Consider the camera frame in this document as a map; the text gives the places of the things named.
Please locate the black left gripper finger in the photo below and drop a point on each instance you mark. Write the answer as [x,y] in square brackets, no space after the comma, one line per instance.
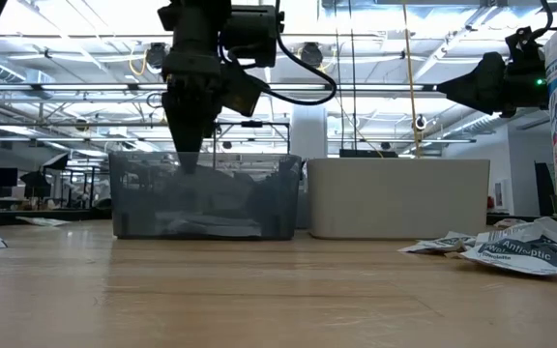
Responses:
[189,125]

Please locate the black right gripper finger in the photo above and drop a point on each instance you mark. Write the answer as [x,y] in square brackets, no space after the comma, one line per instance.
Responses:
[481,82]

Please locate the adhesive bandage strip wrapper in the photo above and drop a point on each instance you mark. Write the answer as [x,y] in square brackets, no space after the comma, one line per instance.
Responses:
[225,229]
[41,221]
[177,221]

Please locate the small black ceiling reel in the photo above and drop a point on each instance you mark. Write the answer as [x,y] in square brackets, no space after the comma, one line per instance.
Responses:
[419,123]

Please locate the dark translucent plastic bin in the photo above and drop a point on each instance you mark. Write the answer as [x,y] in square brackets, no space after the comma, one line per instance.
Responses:
[303,212]
[133,203]

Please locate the long linear ceiling light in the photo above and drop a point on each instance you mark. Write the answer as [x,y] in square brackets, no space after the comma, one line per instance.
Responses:
[380,87]

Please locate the black upright panel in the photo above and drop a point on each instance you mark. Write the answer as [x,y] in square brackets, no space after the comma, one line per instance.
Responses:
[544,191]

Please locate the white pillar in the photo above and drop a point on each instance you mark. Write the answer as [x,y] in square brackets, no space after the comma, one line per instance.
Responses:
[307,130]

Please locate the small red distant object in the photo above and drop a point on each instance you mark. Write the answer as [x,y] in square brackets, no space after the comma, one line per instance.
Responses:
[488,203]

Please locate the grey ceiling pipe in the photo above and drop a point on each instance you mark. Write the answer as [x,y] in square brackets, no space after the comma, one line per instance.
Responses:
[66,124]

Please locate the black flat distant monitor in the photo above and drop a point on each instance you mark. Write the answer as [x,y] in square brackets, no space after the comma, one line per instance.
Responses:
[368,153]

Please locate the black studio softbox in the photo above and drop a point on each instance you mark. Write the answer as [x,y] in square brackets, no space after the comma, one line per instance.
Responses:
[57,162]

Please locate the small grey packet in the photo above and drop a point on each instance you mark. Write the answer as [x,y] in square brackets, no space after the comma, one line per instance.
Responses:
[508,223]

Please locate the grey plastic bin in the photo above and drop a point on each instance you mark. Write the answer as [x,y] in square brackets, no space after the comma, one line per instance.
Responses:
[394,203]

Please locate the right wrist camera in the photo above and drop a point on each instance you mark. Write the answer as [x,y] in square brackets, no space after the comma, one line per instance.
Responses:
[525,46]

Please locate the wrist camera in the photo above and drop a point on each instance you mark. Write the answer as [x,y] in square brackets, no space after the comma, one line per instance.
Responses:
[243,92]
[525,46]

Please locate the black overhead camera gantry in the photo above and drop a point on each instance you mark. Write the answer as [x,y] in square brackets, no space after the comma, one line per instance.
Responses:
[252,124]

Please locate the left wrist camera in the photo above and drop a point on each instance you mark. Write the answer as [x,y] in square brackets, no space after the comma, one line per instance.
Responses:
[243,92]

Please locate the black frame workstation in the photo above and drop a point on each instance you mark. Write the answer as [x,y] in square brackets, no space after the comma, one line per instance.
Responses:
[91,191]

